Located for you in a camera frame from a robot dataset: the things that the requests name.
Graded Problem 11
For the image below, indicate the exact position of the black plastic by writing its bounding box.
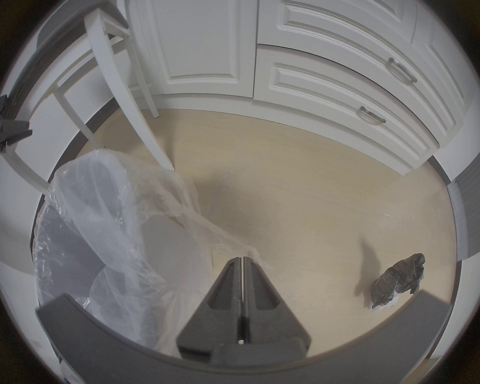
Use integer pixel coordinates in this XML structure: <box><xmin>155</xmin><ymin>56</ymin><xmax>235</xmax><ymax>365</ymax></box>
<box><xmin>370</xmin><ymin>253</ymin><xmax>427</xmax><ymax>309</ymax></box>

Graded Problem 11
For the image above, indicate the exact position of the white trash bin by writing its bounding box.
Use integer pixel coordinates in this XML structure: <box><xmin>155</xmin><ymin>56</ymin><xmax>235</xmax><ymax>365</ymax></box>
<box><xmin>34</xmin><ymin>157</ymin><xmax>215</xmax><ymax>354</ymax></box>

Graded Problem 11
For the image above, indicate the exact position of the clear plastic bag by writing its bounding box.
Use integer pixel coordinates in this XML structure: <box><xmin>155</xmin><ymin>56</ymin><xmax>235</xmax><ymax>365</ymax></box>
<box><xmin>32</xmin><ymin>149</ymin><xmax>264</xmax><ymax>357</ymax></box>

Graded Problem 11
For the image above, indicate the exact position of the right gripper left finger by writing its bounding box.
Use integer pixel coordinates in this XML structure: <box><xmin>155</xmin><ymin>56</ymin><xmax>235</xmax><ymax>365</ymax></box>
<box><xmin>176</xmin><ymin>257</ymin><xmax>244</xmax><ymax>357</ymax></box>

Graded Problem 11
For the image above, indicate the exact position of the grey padded white chair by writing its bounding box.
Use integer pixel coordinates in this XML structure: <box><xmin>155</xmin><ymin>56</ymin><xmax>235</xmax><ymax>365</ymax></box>
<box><xmin>0</xmin><ymin>0</ymin><xmax>177</xmax><ymax>196</ymax></box>

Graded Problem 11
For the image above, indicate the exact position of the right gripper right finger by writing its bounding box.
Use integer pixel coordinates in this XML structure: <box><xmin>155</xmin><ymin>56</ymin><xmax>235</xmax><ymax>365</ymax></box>
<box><xmin>244</xmin><ymin>257</ymin><xmax>312</xmax><ymax>355</ymax></box>

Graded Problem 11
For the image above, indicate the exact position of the white printed wrapper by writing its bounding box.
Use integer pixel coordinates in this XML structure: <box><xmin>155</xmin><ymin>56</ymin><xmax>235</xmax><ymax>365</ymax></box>
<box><xmin>369</xmin><ymin>293</ymin><xmax>400</xmax><ymax>310</ymax></box>

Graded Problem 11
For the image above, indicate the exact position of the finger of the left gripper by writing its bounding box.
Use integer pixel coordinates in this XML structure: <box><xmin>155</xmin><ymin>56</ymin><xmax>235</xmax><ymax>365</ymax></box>
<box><xmin>0</xmin><ymin>120</ymin><xmax>33</xmax><ymax>143</ymax></box>

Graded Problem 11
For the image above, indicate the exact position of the white wardrobe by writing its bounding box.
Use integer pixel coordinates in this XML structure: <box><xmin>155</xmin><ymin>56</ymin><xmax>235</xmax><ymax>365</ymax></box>
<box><xmin>116</xmin><ymin>0</ymin><xmax>478</xmax><ymax>178</ymax></box>

